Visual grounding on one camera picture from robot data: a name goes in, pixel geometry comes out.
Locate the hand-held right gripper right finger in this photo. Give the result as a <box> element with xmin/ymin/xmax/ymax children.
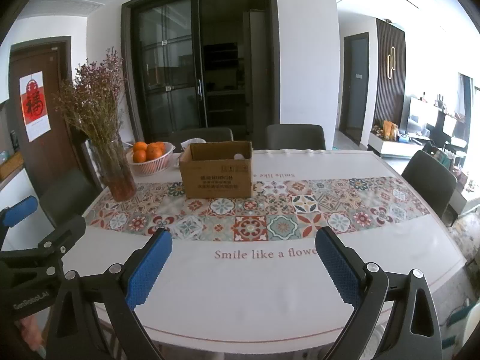
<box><xmin>315</xmin><ymin>227</ymin><xmax>444</xmax><ymax>360</ymax></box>

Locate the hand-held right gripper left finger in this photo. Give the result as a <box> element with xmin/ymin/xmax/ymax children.
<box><xmin>44</xmin><ymin>228</ymin><xmax>173</xmax><ymax>360</ymax></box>

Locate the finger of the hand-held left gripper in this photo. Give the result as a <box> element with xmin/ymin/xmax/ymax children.
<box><xmin>0</xmin><ymin>196</ymin><xmax>39</xmax><ymax>250</ymax></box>
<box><xmin>35</xmin><ymin>215</ymin><xmax>88</xmax><ymax>271</ymax></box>

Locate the brown cardboard box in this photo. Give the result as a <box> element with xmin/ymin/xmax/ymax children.
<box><xmin>179</xmin><ymin>141</ymin><xmax>253</xmax><ymax>199</ymax></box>

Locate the person's left hand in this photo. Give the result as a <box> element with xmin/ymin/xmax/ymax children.
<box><xmin>20</xmin><ymin>317</ymin><xmax>46</xmax><ymax>359</ymax></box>

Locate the grey dining chair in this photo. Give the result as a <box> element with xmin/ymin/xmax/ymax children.
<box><xmin>168</xmin><ymin>127</ymin><xmax>234</xmax><ymax>150</ymax></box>
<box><xmin>39</xmin><ymin>168</ymin><xmax>103</xmax><ymax>227</ymax></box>
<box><xmin>265</xmin><ymin>124</ymin><xmax>326</xmax><ymax>151</ymax></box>
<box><xmin>401</xmin><ymin>150</ymin><xmax>458</xmax><ymax>226</ymax></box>

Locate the brown wooden door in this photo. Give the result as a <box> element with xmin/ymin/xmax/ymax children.
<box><xmin>9</xmin><ymin>36</ymin><xmax>82</xmax><ymax>197</ymax></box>

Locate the white tile-pattern tablecloth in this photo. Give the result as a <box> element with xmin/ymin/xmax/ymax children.
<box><xmin>62</xmin><ymin>149</ymin><xmax>468</xmax><ymax>346</ymax></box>

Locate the white plastic basket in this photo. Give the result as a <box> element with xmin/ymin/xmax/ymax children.
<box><xmin>127</xmin><ymin>142</ymin><xmax>176</xmax><ymax>177</ymax></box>

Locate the white plastic bag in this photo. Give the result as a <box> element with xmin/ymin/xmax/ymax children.
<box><xmin>180</xmin><ymin>139</ymin><xmax>207</xmax><ymax>153</ymax></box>

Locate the dried flower bunch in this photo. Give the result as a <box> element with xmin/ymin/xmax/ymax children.
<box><xmin>52</xmin><ymin>47</ymin><xmax>126</xmax><ymax>149</ymax></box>

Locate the white media cabinet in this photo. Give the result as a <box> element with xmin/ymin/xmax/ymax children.
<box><xmin>368</xmin><ymin>130</ymin><xmax>426</xmax><ymax>159</ymax></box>

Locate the orange gift bag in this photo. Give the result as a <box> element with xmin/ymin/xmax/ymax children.
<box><xmin>382</xmin><ymin>120</ymin><xmax>400</xmax><ymax>140</ymax></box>

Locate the dark hallway door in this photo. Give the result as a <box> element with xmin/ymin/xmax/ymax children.
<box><xmin>343</xmin><ymin>32</ymin><xmax>370</xmax><ymax>148</ymax></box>

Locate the dark glass sliding door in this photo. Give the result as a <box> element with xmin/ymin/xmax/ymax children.
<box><xmin>121</xmin><ymin>0</ymin><xmax>282</xmax><ymax>144</ymax></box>

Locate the red white wall calendar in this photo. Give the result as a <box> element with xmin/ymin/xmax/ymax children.
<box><xmin>19</xmin><ymin>71</ymin><xmax>52</xmax><ymax>143</ymax></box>

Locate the dark slatted wall panel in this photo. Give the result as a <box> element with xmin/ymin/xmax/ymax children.
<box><xmin>375</xmin><ymin>17</ymin><xmax>407</xmax><ymax>136</ymax></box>

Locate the gold wall ornament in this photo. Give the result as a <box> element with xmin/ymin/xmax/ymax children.
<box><xmin>386</xmin><ymin>46</ymin><xmax>398</xmax><ymax>80</ymax></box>

